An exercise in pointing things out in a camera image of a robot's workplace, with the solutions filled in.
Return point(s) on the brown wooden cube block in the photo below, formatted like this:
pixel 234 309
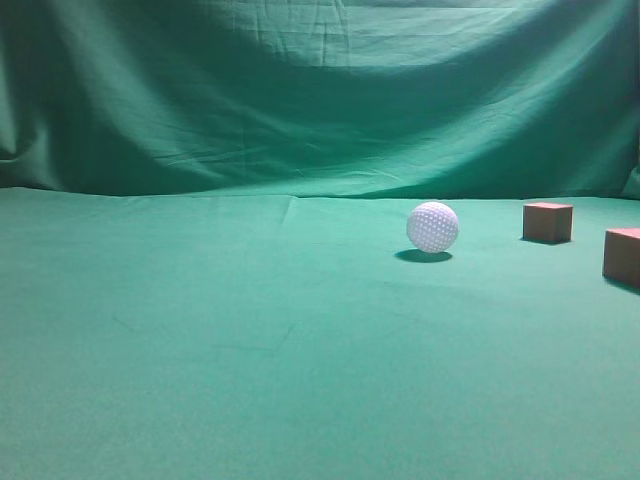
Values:
pixel 546 222

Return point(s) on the white dimpled golf ball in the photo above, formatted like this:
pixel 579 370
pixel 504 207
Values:
pixel 432 227

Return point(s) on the brown cube block at edge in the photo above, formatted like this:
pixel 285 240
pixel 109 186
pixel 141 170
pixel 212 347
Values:
pixel 621 256

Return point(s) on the green cloth backdrop and cover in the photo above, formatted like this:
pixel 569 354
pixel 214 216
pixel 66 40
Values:
pixel 205 271

